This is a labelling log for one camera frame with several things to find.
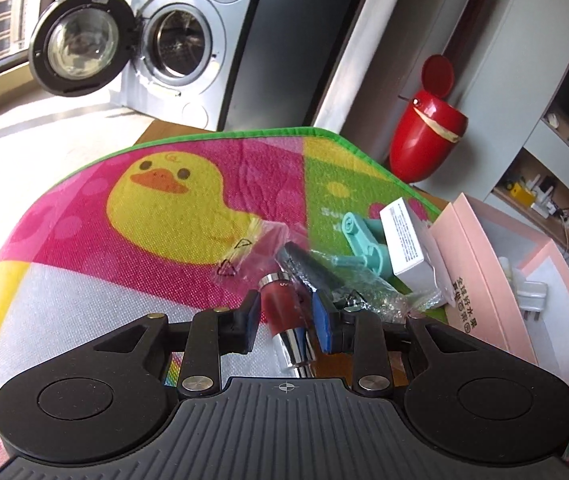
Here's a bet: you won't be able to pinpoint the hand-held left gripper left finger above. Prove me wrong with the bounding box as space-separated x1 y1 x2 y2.
92 290 261 401

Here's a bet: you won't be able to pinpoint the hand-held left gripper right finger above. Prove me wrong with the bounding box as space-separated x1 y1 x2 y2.
313 291 470 401

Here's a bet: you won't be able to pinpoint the red and chrome cylinder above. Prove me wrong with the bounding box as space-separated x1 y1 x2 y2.
257 275 320 378

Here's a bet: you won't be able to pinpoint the black object in bag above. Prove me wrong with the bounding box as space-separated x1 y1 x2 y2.
277 242 345 306

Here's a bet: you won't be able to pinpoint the clear plastic bag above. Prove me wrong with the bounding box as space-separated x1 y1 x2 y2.
214 220 445 326

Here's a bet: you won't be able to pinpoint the teal plastic tool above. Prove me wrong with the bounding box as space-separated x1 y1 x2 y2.
332 211 390 278

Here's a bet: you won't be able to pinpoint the small white box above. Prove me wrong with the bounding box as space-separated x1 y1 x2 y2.
379 197 440 291

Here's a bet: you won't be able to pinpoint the duck printed mat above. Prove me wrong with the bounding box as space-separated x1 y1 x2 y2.
0 127 450 461

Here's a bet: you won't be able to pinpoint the pink cardboard box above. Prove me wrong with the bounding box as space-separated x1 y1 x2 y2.
429 192 569 396

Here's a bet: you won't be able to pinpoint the small white plastic item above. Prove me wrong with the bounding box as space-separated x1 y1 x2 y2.
497 255 525 286

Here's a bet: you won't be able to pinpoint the white charger plug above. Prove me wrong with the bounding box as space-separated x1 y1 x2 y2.
517 280 550 331

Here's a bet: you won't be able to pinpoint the red trash can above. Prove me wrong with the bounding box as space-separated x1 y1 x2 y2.
389 54 469 184

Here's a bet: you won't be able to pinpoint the white plug adapters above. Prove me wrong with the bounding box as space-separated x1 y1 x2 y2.
529 174 556 219

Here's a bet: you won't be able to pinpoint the silver washing machine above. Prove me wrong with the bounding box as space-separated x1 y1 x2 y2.
109 0 380 133

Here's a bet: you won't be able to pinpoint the round washing machine door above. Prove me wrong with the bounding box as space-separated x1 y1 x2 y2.
28 0 138 97

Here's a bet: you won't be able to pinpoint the white shelf unit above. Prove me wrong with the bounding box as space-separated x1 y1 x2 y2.
439 0 569 301

